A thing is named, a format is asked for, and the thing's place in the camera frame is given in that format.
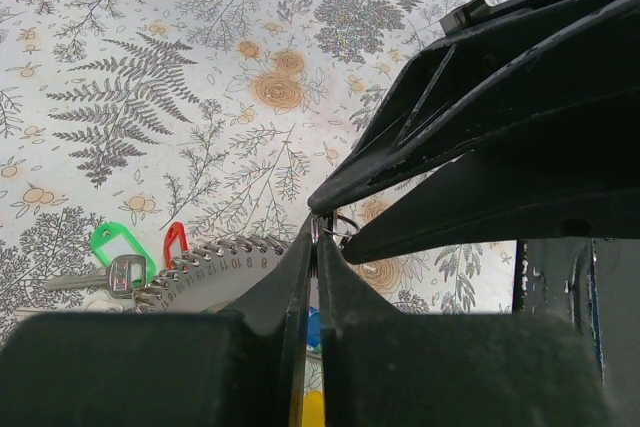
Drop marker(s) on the silver key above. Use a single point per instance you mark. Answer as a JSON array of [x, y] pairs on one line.
[[120, 279]]

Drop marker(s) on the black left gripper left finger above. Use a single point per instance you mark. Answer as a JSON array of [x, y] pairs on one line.
[[241, 365]]

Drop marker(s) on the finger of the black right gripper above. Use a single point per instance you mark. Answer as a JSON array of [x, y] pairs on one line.
[[494, 69], [568, 169]]

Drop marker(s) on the red key tag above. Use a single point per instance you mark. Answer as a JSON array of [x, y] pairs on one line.
[[175, 243]]

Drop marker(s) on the floral table mat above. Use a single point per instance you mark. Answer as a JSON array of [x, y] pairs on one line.
[[224, 115]]

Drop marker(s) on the blue tagged key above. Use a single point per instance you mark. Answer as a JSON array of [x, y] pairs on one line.
[[313, 339]]

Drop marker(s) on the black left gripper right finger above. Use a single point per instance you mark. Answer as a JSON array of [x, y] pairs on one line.
[[383, 367]]

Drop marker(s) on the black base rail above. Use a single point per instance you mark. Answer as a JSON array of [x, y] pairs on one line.
[[594, 285]]

